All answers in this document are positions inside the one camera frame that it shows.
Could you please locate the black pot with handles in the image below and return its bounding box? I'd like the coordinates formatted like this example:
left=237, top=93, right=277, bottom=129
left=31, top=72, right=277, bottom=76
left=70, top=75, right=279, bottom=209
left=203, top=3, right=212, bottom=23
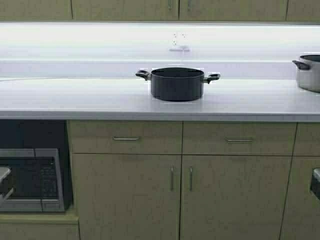
left=135, top=67, right=221, bottom=102

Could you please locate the cabinet door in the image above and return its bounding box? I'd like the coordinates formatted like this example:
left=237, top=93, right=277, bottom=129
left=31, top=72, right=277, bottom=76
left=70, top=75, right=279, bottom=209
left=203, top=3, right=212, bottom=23
left=180, top=155, right=291, bottom=240
left=179, top=0, right=288, bottom=22
left=71, top=0, right=179, bottom=21
left=72, top=153, right=181, bottom=240

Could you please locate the silver steel pot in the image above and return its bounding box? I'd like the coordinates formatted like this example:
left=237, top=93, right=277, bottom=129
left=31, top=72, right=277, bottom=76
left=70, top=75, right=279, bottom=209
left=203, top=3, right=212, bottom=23
left=292, top=54, right=320, bottom=93

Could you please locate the right lower drawer front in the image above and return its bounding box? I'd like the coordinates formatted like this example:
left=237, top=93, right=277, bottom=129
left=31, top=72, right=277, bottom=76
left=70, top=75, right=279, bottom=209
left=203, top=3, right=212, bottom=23
left=182, top=122, right=297, bottom=156

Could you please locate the drawer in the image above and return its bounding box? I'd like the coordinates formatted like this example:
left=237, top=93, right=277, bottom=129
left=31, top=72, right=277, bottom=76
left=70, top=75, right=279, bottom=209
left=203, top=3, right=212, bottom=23
left=68, top=120, right=183, bottom=155
left=182, top=122, right=297, bottom=156

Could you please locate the left lower drawer front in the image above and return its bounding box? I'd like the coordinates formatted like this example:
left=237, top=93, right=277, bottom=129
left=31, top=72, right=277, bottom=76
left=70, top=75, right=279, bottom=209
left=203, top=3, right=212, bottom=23
left=68, top=120, right=183, bottom=155

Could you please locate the stainless steel microwave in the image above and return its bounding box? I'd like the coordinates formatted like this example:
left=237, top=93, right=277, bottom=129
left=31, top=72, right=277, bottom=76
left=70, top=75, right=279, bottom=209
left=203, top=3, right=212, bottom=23
left=0, top=148, right=65, bottom=213

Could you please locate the white wall outlet plate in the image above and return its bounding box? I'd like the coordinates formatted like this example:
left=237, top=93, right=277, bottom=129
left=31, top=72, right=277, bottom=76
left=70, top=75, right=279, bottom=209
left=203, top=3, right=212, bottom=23
left=168, top=32, right=191, bottom=53

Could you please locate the thin white cable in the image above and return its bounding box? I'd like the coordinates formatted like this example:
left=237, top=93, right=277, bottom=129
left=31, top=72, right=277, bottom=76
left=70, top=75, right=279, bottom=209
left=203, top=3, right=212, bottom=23
left=0, top=76, right=76, bottom=82

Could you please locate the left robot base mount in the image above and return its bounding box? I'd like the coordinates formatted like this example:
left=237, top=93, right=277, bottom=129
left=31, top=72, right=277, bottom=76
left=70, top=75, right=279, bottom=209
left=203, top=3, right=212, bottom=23
left=0, top=167, right=14, bottom=205

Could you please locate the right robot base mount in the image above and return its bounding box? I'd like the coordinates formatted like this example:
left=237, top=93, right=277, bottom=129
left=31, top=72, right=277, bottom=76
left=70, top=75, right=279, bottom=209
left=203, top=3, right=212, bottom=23
left=310, top=168, right=320, bottom=200

